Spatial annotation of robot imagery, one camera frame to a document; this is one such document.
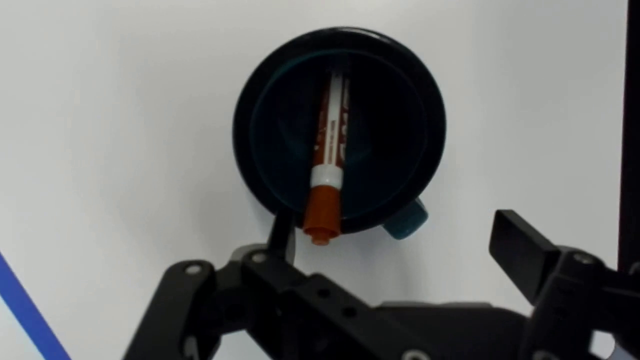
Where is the orange capped sharpie marker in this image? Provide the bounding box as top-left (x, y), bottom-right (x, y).
top-left (305, 73), bottom-right (349, 246)

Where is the blue tape line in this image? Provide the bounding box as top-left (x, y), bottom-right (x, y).
top-left (0, 257), bottom-right (70, 360)

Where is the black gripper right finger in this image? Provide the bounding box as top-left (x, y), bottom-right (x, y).
top-left (491, 211), bottom-right (640, 360)

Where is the dark green enamel mug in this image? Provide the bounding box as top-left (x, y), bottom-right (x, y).
top-left (232, 27), bottom-right (447, 241)

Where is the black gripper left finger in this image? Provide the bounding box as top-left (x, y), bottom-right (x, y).
top-left (122, 214), bottom-right (377, 360)

